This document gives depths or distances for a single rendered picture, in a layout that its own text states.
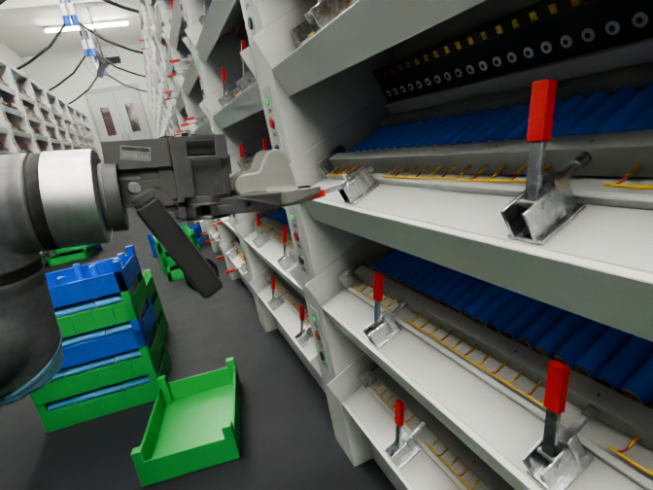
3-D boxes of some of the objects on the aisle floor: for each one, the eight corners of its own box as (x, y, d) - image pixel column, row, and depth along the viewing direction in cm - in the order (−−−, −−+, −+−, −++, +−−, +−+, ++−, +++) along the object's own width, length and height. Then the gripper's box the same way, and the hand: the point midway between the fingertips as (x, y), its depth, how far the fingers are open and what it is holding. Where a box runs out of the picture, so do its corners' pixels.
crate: (240, 457, 89) (231, 425, 87) (141, 487, 87) (129, 455, 85) (240, 381, 118) (233, 356, 116) (166, 402, 115) (157, 376, 113)
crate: (46, 433, 112) (35, 406, 110) (71, 391, 131) (62, 368, 129) (163, 398, 118) (154, 372, 116) (171, 363, 137) (163, 340, 135)
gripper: (91, 139, 36) (328, 127, 43) (105, 144, 46) (295, 133, 53) (110, 240, 38) (333, 212, 45) (119, 224, 47) (301, 203, 55)
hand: (304, 195), depth 49 cm, fingers open, 3 cm apart
